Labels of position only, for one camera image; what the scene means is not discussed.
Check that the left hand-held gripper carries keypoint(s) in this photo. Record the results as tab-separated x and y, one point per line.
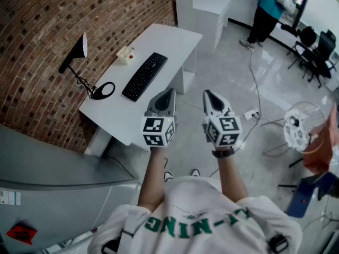
156	131

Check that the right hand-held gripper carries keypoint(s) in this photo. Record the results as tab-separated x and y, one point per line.
225	131

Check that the black desk lamp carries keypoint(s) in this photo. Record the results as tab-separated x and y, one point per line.
74	52

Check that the person's left forearm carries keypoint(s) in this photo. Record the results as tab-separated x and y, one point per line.
152	173

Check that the person's right forearm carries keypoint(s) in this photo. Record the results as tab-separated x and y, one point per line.
231	176

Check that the white desk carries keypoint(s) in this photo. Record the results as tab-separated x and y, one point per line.
159	41

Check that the black keyboard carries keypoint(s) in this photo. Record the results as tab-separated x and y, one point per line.
144	77

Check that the white power strip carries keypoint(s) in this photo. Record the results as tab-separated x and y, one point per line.
251	114

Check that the black wrist watch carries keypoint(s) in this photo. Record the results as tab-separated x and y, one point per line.
223	153

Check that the cream plastic box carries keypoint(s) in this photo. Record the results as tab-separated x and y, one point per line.
124	55

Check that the person's right shoe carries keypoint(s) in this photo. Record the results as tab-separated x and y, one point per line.
195	172

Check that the person's shoe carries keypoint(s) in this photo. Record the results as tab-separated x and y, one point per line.
168	175
195	172

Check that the person's left shoe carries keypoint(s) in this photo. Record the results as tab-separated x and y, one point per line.
168	175

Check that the white drawer cabinet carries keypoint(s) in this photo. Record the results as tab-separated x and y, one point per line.
209	22

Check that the white floor fan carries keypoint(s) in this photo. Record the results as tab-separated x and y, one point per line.
296	131

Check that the white printed t-shirt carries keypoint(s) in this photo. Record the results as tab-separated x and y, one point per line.
201	194

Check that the black office chair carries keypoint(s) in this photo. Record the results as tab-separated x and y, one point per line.
327	44
308	37

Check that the orange cloth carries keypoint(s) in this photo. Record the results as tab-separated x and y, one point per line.
321	152

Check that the blue plastic chair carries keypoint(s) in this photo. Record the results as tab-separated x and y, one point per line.
304	194

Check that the black pole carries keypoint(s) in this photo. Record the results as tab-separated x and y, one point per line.
302	4

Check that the white label sticker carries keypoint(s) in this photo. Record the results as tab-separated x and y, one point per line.
10	197

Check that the red diamond sticker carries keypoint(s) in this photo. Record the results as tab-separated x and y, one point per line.
21	233

